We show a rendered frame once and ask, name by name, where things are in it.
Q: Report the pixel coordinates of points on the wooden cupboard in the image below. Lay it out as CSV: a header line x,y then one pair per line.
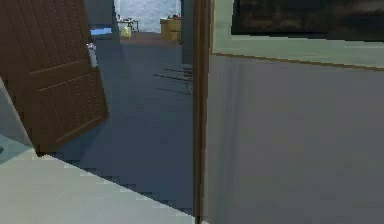
x,y
171,29

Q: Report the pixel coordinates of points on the yellow bin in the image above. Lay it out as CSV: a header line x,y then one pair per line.
x,y
125,32

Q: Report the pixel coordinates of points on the small dark table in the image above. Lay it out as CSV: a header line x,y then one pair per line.
x,y
128,22

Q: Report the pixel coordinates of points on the brown wooden room door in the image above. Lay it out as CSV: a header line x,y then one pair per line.
x,y
50,66

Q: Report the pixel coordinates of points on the dark framed wall picture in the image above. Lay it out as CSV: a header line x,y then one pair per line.
x,y
306,16

